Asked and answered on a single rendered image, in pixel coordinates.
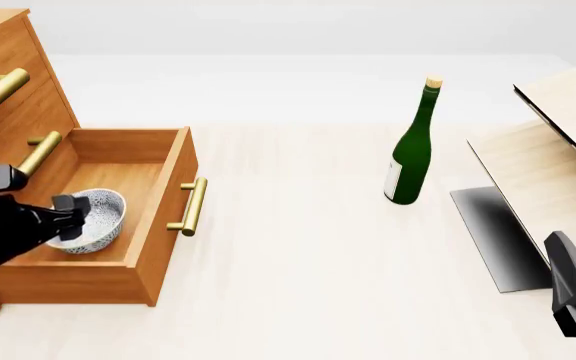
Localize open wooden drawer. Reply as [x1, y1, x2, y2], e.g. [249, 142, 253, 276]
[0, 126, 200, 308]

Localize wooden drawer, long brass handle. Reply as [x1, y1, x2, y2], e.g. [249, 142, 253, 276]
[0, 20, 53, 116]

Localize white blue patterned bowl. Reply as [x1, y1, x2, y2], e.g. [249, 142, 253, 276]
[45, 188, 128, 255]

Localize short brass drawer handle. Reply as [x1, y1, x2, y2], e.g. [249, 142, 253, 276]
[16, 130, 63, 177]

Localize brass handle of open drawer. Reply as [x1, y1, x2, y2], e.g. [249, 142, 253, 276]
[166, 176, 209, 237]

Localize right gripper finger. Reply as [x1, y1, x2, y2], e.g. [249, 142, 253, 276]
[543, 230, 576, 313]

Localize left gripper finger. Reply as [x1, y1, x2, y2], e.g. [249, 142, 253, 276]
[59, 219, 87, 243]
[51, 192, 92, 219]

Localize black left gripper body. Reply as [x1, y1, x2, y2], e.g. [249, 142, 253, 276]
[27, 204, 87, 237]

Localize green wine bottle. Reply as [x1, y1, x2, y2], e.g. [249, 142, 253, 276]
[382, 74, 445, 207]

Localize pale wooden rack, dark base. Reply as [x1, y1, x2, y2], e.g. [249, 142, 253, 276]
[449, 55, 576, 294]

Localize wooden drawer, short brass handle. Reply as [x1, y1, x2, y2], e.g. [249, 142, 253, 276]
[0, 75, 80, 180]

